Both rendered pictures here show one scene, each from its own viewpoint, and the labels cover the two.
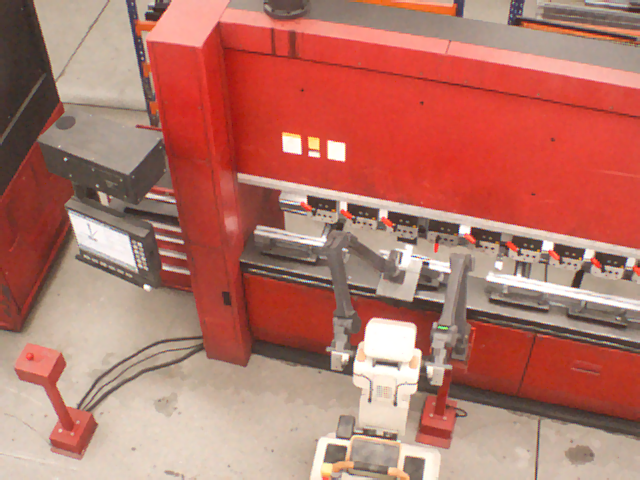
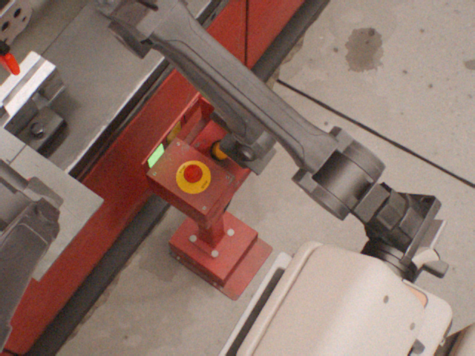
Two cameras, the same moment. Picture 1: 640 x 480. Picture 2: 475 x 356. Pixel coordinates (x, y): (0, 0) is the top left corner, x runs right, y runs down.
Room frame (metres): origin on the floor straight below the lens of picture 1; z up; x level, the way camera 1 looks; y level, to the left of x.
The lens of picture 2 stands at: (2.22, -0.12, 2.35)
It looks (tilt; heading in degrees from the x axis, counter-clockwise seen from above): 72 degrees down; 289
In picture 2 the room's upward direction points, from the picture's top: straight up
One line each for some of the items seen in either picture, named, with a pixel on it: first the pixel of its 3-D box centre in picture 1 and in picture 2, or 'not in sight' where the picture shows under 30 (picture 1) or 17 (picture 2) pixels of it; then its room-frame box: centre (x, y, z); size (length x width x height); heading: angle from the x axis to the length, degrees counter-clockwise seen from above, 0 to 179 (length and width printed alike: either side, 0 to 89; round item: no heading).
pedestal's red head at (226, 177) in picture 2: (451, 347); (203, 162); (2.47, -0.64, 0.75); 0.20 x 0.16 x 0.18; 73
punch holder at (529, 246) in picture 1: (526, 243); not in sight; (2.70, -0.98, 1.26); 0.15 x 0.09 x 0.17; 73
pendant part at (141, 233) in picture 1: (117, 239); not in sight; (2.64, 0.93, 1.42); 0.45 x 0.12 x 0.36; 62
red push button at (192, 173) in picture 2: not in sight; (193, 175); (2.48, -0.59, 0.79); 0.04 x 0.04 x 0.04
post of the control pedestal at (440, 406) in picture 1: (444, 385); (208, 209); (2.47, -0.64, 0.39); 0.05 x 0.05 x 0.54; 73
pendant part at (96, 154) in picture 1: (115, 207); not in sight; (2.74, 0.93, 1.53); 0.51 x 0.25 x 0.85; 62
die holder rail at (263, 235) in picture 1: (301, 244); not in sight; (3.03, 0.10, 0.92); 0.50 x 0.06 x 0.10; 73
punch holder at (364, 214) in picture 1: (363, 211); not in sight; (2.93, -0.21, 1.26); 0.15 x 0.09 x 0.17; 73
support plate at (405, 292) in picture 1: (399, 277); (14, 198); (2.73, -0.39, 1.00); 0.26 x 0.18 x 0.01; 163
